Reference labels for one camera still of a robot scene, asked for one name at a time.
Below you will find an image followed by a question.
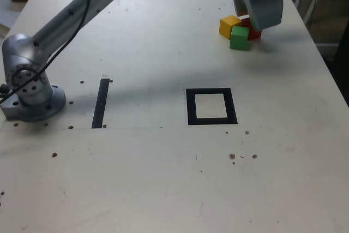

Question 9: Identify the green cube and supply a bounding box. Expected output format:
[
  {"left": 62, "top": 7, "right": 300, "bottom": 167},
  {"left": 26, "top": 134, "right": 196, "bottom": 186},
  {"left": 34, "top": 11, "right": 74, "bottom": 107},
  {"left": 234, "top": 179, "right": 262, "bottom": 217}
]
[{"left": 229, "top": 25, "right": 250, "bottom": 51}]

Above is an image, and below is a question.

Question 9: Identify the black tape strip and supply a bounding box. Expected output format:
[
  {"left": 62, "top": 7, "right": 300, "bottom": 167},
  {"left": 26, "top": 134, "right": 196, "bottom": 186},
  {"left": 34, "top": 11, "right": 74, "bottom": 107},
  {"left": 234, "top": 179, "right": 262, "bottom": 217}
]
[{"left": 91, "top": 78, "right": 110, "bottom": 129}]

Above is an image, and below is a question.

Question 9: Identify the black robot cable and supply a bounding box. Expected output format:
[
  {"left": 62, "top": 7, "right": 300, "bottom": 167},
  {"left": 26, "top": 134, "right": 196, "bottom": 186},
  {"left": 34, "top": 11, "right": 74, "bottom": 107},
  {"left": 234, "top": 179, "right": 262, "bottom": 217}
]
[{"left": 0, "top": 0, "right": 97, "bottom": 105}]

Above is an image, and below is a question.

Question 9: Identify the black tape square outline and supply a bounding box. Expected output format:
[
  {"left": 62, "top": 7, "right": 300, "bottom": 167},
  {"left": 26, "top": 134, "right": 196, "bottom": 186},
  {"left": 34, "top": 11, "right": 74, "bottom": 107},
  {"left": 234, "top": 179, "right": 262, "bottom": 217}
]
[{"left": 185, "top": 87, "right": 238, "bottom": 126}]

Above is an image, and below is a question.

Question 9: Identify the red cube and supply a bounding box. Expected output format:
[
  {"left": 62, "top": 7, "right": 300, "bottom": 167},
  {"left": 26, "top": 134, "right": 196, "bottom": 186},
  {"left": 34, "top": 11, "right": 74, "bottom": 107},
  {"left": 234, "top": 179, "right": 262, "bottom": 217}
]
[{"left": 240, "top": 17, "right": 262, "bottom": 41}]

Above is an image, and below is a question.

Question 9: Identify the yellow cube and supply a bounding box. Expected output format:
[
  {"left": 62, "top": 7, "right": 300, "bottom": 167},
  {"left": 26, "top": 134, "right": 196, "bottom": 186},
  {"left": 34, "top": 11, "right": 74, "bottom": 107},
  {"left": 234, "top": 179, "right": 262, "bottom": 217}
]
[{"left": 219, "top": 14, "right": 243, "bottom": 39}]

